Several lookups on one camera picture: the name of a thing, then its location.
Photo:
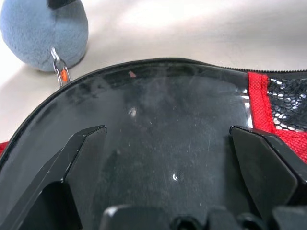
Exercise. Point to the black and red zip pouch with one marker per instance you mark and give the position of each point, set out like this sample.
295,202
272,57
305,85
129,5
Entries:
156,100

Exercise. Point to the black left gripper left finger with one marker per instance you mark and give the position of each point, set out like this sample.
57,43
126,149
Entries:
60,172

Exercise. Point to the silver clasp with orange bead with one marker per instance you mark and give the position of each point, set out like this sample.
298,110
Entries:
61,69

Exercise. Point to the blue-grey plush ball charm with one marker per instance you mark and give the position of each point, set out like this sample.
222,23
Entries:
38,31

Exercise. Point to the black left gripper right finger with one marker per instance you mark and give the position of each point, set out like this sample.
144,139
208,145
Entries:
271,175

